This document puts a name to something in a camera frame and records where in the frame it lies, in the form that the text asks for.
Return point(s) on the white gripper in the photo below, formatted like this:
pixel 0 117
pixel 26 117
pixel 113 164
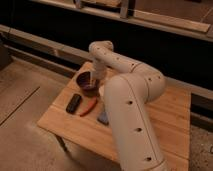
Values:
pixel 99 72

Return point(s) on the dark purple ceramic bowl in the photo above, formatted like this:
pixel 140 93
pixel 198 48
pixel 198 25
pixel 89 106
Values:
pixel 83 82

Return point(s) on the orange carrot-shaped object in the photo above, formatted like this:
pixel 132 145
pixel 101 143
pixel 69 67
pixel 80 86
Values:
pixel 89 107

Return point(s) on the blue sponge block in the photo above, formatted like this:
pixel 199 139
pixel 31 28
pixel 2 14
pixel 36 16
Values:
pixel 102 118

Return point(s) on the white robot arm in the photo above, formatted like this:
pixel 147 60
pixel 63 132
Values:
pixel 125 96

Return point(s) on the black rectangular remote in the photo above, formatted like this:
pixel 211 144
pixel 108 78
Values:
pixel 73 103

